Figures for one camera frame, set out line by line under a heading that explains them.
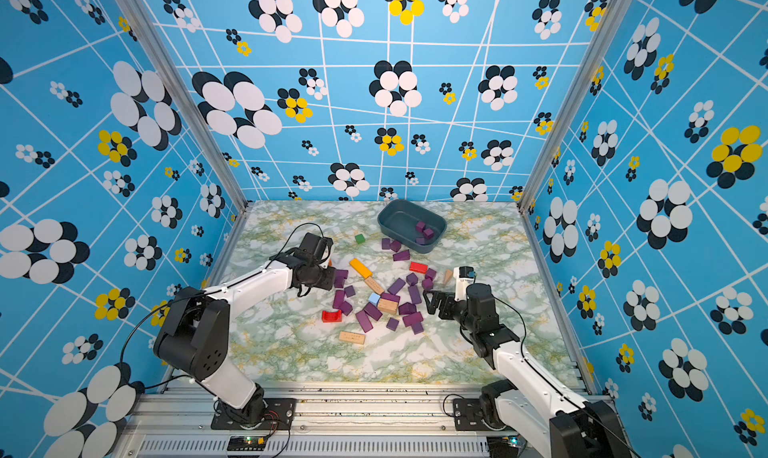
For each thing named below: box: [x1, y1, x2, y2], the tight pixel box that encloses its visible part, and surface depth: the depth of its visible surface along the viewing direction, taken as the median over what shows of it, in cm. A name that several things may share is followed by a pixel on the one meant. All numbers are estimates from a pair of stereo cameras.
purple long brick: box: [387, 277, 406, 296], surface depth 98 cm
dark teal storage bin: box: [377, 199, 447, 254], surface depth 114 cm
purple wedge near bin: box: [393, 249, 411, 261], surface depth 107 cm
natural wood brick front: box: [339, 331, 366, 345], surface depth 87 cm
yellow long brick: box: [349, 258, 373, 279], surface depth 104 cm
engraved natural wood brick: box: [364, 276, 384, 295], surface depth 98 cm
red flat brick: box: [409, 262, 429, 275], surface depth 102 cm
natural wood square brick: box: [378, 298, 399, 315], surface depth 93 cm
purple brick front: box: [355, 310, 374, 333], surface depth 91 cm
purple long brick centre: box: [408, 284, 422, 304], surface depth 96 cm
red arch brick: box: [321, 310, 343, 323], surface depth 91 cm
